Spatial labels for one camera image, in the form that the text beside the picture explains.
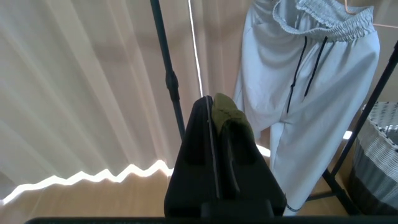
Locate black clothes rack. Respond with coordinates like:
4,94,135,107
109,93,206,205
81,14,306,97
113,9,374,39
150,0,398,216

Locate green garment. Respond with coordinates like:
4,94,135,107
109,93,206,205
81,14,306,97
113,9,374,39
211,92,259,150

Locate white laundry basket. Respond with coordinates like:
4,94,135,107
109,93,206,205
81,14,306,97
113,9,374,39
347,101,398,215

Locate pale grey shorts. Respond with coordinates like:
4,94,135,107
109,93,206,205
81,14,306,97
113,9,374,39
233,0,381,217

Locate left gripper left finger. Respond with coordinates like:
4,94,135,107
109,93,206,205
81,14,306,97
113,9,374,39
164,95,220,218

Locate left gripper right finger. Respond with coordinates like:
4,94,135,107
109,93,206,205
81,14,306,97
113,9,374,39
217,119,287,218

